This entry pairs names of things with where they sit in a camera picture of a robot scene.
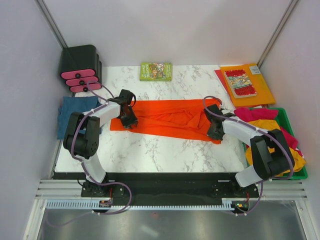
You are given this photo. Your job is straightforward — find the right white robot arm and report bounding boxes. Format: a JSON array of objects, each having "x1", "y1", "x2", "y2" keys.
[{"x1": 204, "y1": 104, "x2": 295, "y2": 197}]

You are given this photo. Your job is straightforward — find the red comic book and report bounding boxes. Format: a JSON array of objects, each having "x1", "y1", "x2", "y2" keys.
[{"x1": 224, "y1": 69, "x2": 257, "y2": 99}]

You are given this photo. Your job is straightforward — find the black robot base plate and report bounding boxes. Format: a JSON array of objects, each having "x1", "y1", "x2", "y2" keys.
[{"x1": 51, "y1": 171, "x2": 261, "y2": 207}]

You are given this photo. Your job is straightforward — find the orange t shirt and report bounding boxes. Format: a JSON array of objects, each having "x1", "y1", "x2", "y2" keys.
[{"x1": 109, "y1": 98, "x2": 223, "y2": 145}]

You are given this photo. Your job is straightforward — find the orange folder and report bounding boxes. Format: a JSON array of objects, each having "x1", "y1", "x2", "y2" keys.
[{"x1": 220, "y1": 63, "x2": 276, "y2": 108}]

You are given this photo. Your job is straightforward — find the yellow t shirt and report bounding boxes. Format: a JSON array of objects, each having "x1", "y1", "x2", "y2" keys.
[{"x1": 248, "y1": 119, "x2": 306, "y2": 172}]

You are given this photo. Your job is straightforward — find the magenta t shirt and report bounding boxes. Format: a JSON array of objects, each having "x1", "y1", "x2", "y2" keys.
[{"x1": 234, "y1": 107, "x2": 298, "y2": 151}]

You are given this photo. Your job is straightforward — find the green paperback book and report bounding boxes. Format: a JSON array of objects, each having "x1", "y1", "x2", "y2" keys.
[{"x1": 139, "y1": 62, "x2": 173, "y2": 82}]

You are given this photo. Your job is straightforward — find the black pink drawer unit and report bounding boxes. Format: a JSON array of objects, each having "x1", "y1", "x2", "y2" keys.
[{"x1": 58, "y1": 44, "x2": 102, "y2": 93}]

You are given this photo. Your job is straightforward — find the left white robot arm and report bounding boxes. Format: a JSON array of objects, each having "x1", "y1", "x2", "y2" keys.
[{"x1": 63, "y1": 89, "x2": 138, "y2": 197}]

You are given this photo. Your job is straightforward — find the red folder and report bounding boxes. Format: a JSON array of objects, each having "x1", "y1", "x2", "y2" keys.
[{"x1": 214, "y1": 69, "x2": 230, "y2": 96}]

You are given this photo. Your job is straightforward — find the blue folded t shirt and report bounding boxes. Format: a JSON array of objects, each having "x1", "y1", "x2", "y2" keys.
[{"x1": 57, "y1": 96, "x2": 102, "y2": 140}]

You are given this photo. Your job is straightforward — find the white slotted cable duct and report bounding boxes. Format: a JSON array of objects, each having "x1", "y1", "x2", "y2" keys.
[{"x1": 45, "y1": 199, "x2": 235, "y2": 211}]

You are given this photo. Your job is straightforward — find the green plastic bin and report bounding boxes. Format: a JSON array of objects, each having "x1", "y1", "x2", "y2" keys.
[{"x1": 241, "y1": 107, "x2": 309, "y2": 180}]

